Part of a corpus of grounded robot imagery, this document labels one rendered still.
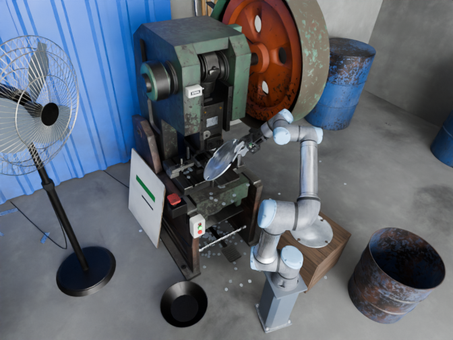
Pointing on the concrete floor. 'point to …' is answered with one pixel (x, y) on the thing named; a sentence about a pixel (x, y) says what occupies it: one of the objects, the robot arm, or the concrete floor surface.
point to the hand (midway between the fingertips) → (236, 151)
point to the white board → (146, 197)
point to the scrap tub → (394, 274)
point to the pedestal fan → (83, 276)
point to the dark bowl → (183, 304)
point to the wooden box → (307, 272)
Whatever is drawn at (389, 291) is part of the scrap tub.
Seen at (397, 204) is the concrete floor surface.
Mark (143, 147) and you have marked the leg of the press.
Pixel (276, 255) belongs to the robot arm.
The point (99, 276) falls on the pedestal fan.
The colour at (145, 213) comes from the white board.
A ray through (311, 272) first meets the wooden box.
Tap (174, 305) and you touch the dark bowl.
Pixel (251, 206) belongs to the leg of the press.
